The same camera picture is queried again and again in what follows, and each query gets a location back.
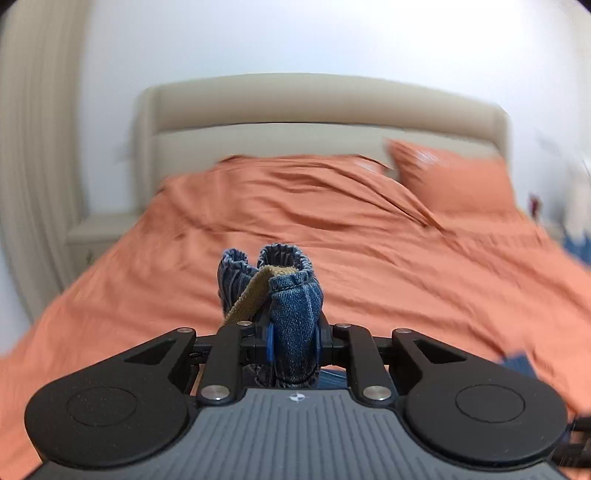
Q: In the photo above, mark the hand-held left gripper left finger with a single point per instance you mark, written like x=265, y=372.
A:
x=269, y=344

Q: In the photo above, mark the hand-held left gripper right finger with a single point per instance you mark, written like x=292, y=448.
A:
x=330, y=344

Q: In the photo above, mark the blue denim pants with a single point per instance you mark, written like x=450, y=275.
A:
x=295, y=314

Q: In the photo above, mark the orange duvet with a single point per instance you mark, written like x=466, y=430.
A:
x=369, y=240

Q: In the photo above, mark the orange pillow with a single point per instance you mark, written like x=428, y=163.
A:
x=369, y=165
x=452, y=184

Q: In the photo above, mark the beige nightstand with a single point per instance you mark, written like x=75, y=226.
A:
x=99, y=235

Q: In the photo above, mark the beige upholstered headboard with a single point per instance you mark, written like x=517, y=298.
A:
x=323, y=106

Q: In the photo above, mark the white alpaca plush toy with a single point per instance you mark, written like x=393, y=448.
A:
x=579, y=203

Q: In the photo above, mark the beige curtain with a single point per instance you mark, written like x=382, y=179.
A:
x=37, y=161

